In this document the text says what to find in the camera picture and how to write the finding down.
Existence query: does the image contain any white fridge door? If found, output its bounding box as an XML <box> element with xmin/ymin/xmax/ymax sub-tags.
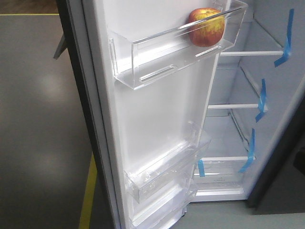
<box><xmin>57</xmin><ymin>0</ymin><xmax>220</xmax><ymax>229</ymax></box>

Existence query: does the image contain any red yellow apple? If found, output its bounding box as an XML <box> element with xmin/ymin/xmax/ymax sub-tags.
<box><xmin>188</xmin><ymin>8</ymin><xmax>225</xmax><ymax>47</ymax></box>

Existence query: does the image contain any clear upper door bin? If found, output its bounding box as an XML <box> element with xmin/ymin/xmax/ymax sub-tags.
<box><xmin>109</xmin><ymin>0</ymin><xmax>248</xmax><ymax>90</ymax></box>

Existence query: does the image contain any clear door bin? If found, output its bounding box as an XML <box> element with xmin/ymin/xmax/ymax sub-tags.
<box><xmin>124</xmin><ymin>122</ymin><xmax>211</xmax><ymax>204</ymax></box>
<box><xmin>109</xmin><ymin>0</ymin><xmax>248</xmax><ymax>90</ymax></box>
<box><xmin>129</xmin><ymin>173</ymin><xmax>197</xmax><ymax>229</ymax></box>

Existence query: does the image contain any clear middle door bin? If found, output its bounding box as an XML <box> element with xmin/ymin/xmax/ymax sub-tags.
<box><xmin>124</xmin><ymin>122</ymin><xmax>211</xmax><ymax>204</ymax></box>

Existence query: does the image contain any blue tape drawer left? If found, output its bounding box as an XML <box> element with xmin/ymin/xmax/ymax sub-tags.
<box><xmin>198</xmin><ymin>160</ymin><xmax>205</xmax><ymax>177</ymax></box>

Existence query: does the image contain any clear crisper drawer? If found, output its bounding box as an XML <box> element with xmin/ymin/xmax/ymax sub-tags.
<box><xmin>194</xmin><ymin>156</ymin><xmax>247</xmax><ymax>190</ymax></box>

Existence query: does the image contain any clear lower door bin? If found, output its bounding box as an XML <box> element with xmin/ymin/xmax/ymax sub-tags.
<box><xmin>129</xmin><ymin>173</ymin><xmax>197</xmax><ymax>229</ymax></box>

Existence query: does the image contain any blue tape lower right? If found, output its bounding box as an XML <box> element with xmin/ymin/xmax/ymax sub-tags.
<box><xmin>239</xmin><ymin>128</ymin><xmax>255</xmax><ymax>173</ymax></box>

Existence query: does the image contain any blue tape middle shelf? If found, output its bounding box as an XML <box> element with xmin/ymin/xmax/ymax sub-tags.
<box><xmin>255</xmin><ymin>78</ymin><xmax>266</xmax><ymax>123</ymax></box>

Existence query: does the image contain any blue tape shelf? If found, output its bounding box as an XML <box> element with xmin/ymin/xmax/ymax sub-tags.
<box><xmin>274</xmin><ymin>9</ymin><xmax>295</xmax><ymax>68</ymax></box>
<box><xmin>255</xmin><ymin>78</ymin><xmax>266</xmax><ymax>123</ymax></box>

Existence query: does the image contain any sign stand with round base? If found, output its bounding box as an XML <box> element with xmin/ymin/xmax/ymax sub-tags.
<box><xmin>53</xmin><ymin>34</ymin><xmax>67</xmax><ymax>60</ymax></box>

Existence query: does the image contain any blue tape upper shelf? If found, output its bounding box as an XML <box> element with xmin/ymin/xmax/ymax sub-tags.
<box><xmin>274</xmin><ymin>9</ymin><xmax>295</xmax><ymax>68</ymax></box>

